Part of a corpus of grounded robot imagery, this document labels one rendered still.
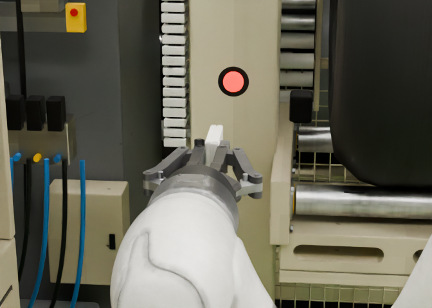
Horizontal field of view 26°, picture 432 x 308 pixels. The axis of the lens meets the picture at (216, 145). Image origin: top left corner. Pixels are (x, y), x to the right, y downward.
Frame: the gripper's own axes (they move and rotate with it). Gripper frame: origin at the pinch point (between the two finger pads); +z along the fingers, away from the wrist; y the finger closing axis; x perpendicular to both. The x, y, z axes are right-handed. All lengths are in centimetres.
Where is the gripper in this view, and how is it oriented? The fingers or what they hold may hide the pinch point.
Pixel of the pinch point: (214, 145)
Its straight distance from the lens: 110.3
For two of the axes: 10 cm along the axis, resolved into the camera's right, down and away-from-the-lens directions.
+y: -10.0, -0.3, 0.9
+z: 0.9, -3.2, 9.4
